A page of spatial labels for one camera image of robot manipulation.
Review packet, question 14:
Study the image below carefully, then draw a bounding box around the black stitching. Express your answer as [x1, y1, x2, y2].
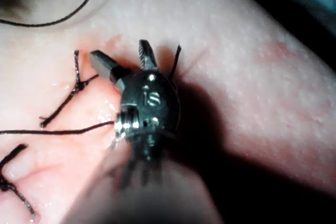
[0, 49, 99, 221]

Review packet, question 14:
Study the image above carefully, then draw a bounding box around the right arm needle driver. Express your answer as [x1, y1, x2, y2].
[113, 70, 182, 146]

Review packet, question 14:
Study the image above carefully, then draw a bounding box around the black thread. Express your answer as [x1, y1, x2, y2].
[0, 0, 183, 136]

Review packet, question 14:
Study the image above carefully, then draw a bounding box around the right arm needle driver jaw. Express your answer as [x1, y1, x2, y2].
[88, 49, 132, 84]
[138, 39, 160, 72]

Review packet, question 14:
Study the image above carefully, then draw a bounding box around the tissue pad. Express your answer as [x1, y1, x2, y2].
[0, 0, 336, 224]

